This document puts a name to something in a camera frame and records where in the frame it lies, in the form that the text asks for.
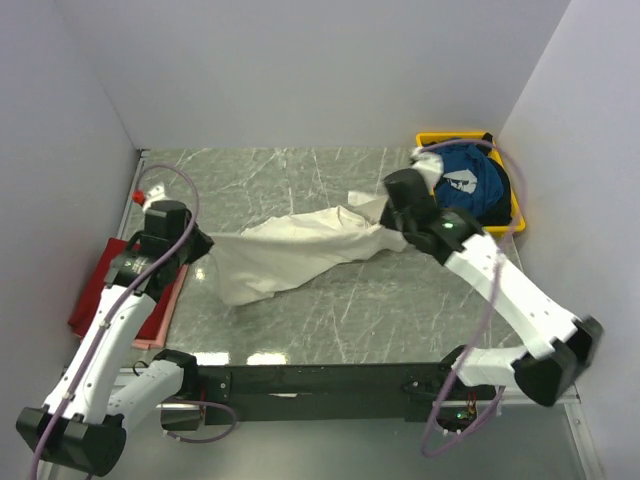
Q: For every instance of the pink folded t-shirt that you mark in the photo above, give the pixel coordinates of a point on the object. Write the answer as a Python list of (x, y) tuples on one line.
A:
[(154, 331)]

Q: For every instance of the white t-shirt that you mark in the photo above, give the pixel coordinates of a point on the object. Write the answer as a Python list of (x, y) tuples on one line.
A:
[(285, 252)]

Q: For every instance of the yellow plastic bin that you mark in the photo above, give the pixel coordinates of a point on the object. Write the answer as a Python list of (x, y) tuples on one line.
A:
[(475, 178)]

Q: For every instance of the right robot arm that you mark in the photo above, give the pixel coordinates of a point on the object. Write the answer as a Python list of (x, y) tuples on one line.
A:
[(557, 346)]

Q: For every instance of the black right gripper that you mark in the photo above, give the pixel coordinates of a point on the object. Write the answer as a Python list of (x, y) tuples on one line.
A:
[(387, 218)]

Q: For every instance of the red folded t-shirt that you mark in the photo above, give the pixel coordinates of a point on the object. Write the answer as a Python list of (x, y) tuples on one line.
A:
[(87, 305)]

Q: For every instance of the blue t-shirt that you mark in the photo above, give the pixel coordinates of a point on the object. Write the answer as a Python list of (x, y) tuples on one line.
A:
[(467, 182)]

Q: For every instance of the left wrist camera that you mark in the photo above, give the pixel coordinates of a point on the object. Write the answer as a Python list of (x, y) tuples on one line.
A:
[(146, 198)]

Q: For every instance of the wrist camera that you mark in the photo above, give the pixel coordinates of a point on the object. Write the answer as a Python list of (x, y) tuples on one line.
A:
[(429, 165), (146, 198)]

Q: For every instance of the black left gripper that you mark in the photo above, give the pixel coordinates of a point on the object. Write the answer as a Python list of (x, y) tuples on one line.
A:
[(203, 245)]

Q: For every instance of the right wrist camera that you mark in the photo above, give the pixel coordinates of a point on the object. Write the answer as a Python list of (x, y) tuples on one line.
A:
[(429, 165)]

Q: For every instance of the black base beam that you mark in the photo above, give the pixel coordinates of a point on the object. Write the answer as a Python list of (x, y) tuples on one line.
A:
[(325, 392)]

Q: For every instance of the aluminium frame rail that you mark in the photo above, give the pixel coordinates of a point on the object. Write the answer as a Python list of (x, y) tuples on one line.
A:
[(571, 401)]

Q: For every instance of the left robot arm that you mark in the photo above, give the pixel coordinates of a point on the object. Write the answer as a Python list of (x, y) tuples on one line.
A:
[(81, 425)]

